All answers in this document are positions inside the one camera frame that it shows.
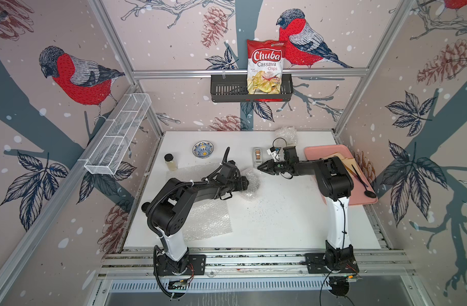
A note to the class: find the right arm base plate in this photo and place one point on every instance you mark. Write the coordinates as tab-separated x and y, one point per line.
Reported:
320	263

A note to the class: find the glass jar black lid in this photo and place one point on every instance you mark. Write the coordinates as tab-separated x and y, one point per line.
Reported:
170	162

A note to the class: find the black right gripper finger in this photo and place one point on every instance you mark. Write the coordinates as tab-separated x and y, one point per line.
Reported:
267	170
267	164

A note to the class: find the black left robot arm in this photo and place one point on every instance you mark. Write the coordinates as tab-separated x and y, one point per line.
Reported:
167	213

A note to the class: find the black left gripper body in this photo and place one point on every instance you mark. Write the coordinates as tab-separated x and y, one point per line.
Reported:
237	185

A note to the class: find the bubble wrap sheet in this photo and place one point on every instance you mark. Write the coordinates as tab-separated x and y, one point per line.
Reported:
207	218
252	176
287	135

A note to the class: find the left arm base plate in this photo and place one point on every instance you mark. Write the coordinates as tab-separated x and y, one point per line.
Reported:
188	265

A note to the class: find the red cassava chips bag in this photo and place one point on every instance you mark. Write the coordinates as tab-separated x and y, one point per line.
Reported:
265	67

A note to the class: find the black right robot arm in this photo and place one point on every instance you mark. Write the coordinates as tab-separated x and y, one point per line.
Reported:
336	185

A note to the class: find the pink plastic tray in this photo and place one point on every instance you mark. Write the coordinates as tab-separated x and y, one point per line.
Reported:
320	152

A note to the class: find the blue yellow patterned bowl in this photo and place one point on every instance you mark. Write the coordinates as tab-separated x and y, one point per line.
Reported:
203	149

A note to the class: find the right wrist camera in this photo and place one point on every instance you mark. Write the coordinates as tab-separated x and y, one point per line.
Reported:
288	154

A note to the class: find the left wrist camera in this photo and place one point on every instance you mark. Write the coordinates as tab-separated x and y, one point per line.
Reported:
228	171

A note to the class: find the white mesh wall shelf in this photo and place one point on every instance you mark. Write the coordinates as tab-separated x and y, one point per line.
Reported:
111	150

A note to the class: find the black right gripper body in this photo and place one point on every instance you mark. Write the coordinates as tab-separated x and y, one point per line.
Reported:
281	167

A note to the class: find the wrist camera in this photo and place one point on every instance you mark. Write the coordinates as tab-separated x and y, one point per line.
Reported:
288	154
228	171

